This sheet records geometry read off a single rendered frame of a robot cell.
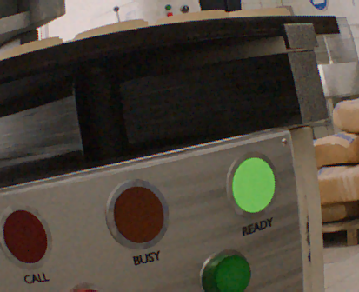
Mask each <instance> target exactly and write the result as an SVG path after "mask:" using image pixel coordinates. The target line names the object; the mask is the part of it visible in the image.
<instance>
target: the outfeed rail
mask: <svg viewBox="0 0 359 292"><path fill-rule="evenodd" d="M280 27H281V32H282V36H274V37H268V38H262V39H256V40H249V41H246V42H244V41H242V42H239V43H230V44H223V45H220V46H212V47H208V48H206V49H198V50H192V51H189V52H185V53H177V54H174V55H170V56H164V57H160V58H157V59H153V60H149V61H145V62H141V63H136V64H131V65H128V66H124V67H122V68H119V69H117V77H118V81H119V86H120V95H121V99H122V104H123V112H124V113H123V117H124V121H125V126H126V131H127V136H128V140H129V143H144V142H152V141H160V140H167V139H175V138H183V137H191V136H205V135H213V134H221V133H229V132H237V131H243V130H251V129H271V128H278V127H284V126H291V125H295V126H297V125H304V124H306V123H312V122H314V123H315V122H318V121H321V120H324V119H329V113H328V109H327V105H326V100H325V95H324V91H323V86H322V79H321V75H320V72H319V69H318V65H317V60H316V54H315V52H314V49H315V48H318V47H319V44H318V42H317V39H316V33H315V30H314V28H313V24H311V23H307V24H306V23H303V24H300V23H299V24H295V23H293V24H290V23H289V24H281V25H280ZM73 96H74V94H73V89H72V83H68V84H65V85H63V86H60V87H56V88H53V89H50V90H46V91H44V92H43V93H39V94H36V95H34V96H29V97H25V98H23V99H20V100H18V101H16V102H14V103H10V104H8V105H5V106H3V107H0V159H9V158H14V157H20V156H24V157H26V156H36V155H41V154H48V153H54V152H59V153H60V152H66V151H73V150H80V149H81V145H80V136H79V132H78V127H77V123H76V122H77V119H76V111H75V102H74V97H73Z"/></svg>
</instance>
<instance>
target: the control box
mask: <svg viewBox="0 0 359 292"><path fill-rule="evenodd" d="M252 158H257V159H261V160H263V161H264V162H266V163H267V164H268V165H269V167H270V169H271V170H272V172H273V175H274V181H275V190H274V194H273V196H272V198H271V200H270V202H269V204H268V205H267V206H266V207H265V208H264V209H263V210H261V211H258V212H249V211H247V210H246V211H245V210H244V209H242V208H241V207H240V206H239V204H238V203H237V201H236V198H235V196H234V192H233V181H234V179H235V176H236V172H237V171H238V169H239V166H240V165H241V164H242V163H243V162H245V161H247V160H249V159H252ZM132 187H144V188H146V189H149V190H151V191H152V192H153V193H154V194H156V196H157V197H158V199H159V200H160V202H161V204H162V206H163V213H164V219H163V226H162V229H161V231H160V233H159V234H158V236H156V237H155V238H154V239H153V240H151V241H149V242H144V243H135V242H131V241H129V240H128V239H126V238H125V237H124V236H123V235H122V234H121V233H120V231H118V229H117V227H116V223H115V218H114V207H115V204H116V201H117V198H118V197H119V196H120V195H121V194H122V192H124V191H125V190H126V189H129V188H132ZM298 190H299V188H298V185H297V175H296V162H295V158H294V153H293V143H292V138H291V134H290V131H289V130H287V129H286V130H279V131H272V132H268V131H265V132H260V133H256V134H253V135H249V136H242V137H238V138H235V139H230V140H227V141H222V142H219V143H212V144H207V145H203V146H199V147H195V148H191V149H184V150H180V151H176V152H172V153H168V154H164V155H160V156H152V157H149V158H144V159H141V160H136V161H133V162H128V163H121V164H118V165H114V166H110V167H106V168H99V169H93V170H89V171H85V172H83V173H78V174H77V173H76V174H72V175H68V176H63V177H60V176H59V177H57V178H53V179H50V180H44V181H41V182H33V183H30V184H24V185H21V186H16V187H13V188H7V189H0V292H76V291H78V290H80V289H94V290H97V291H99V292H209V290H208V287H207V284H206V274H207V271H208V268H209V266H210V264H212V262H213V261H215V260H216V259H218V258H220V257H222V256H232V255H235V256H241V257H242V258H244V259H246V261H247V262H248V263H249V266H250V269H251V272H250V273H251V278H250V282H249V284H248V286H247V288H246V289H245V290H244V291H243V292H306V291H305V274H304V271H305V270H304V267H305V266H304V259H303V258H304V255H303V244H302V242H303V239H302V220H301V210H300V208H301V207H300V203H299V200H300V198H299V194H298ZM17 210H26V211H27V212H30V213H31V214H32V215H34V216H35V217H37V218H38V220H39V221H40V222H41V223H42V225H43V227H44V229H45V232H46V234H47V243H48V244H47V250H46V253H45V255H44V256H43V257H42V258H43V259H42V260H41V259H40V261H38V262H36V263H32V264H30V263H24V262H21V261H19V260H18V259H16V258H15V257H14V256H13V255H12V254H11V253H10V251H9V249H8V248H7V246H6V243H5V240H4V233H3V230H4V228H3V227H4V224H5V221H6V220H7V218H8V217H9V215H11V213H12V212H15V211H17Z"/></svg>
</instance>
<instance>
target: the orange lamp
mask: <svg viewBox="0 0 359 292"><path fill-rule="evenodd" d="M114 218H115V223H116V227H117V229H118V231H120V233H121V234H122V235H123V236H124V237H125V238H126V239H128V240H129V241H131V242H135V243H144V242H149V241H151V240H153V239H154V238H155V237H156V236H158V234H159V233H160V231H161V229H162V226H163V219H164V213H163V206H162V204H161V202H160V200H159V199H158V197H157V196H156V194H154V193H153V192H152V191H151V190H149V189H146V188H144V187H132V188H129V189H126V190H125V191H124V192H122V194H121V195H120V196H119V197H118V198H117V201H116V204H115V207H114Z"/></svg>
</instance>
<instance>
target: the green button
mask: <svg viewBox="0 0 359 292"><path fill-rule="evenodd" d="M250 272H251V269H250V266H249V263H248V262H247V261H246V259H244V258H242V257H241V256H238V255H226V256H222V257H220V258H218V259H216V260H215V261H213V262H212V264H210V266H209V268H208V271H207V274H206V284H207V287H208V290H209V292H243V291H244V290H245V289H246V288H247V286H248V284H249V282H250V278H251V273H250Z"/></svg>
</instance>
